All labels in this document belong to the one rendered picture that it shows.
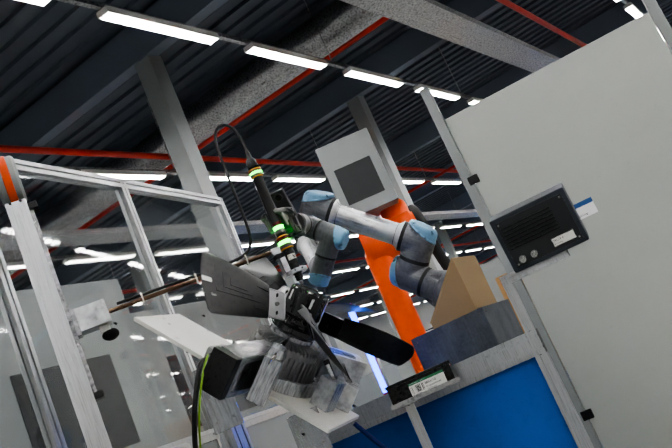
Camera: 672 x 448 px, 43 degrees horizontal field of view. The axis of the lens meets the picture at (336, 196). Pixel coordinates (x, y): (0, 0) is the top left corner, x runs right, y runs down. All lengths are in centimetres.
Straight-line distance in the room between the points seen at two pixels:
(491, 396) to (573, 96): 192
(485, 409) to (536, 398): 17
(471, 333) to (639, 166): 158
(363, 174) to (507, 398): 392
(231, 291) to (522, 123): 231
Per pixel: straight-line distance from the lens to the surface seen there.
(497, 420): 294
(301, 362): 255
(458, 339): 309
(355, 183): 660
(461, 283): 314
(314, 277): 296
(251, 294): 249
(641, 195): 431
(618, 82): 440
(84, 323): 260
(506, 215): 283
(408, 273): 324
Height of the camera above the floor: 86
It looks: 13 degrees up
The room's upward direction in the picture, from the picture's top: 24 degrees counter-clockwise
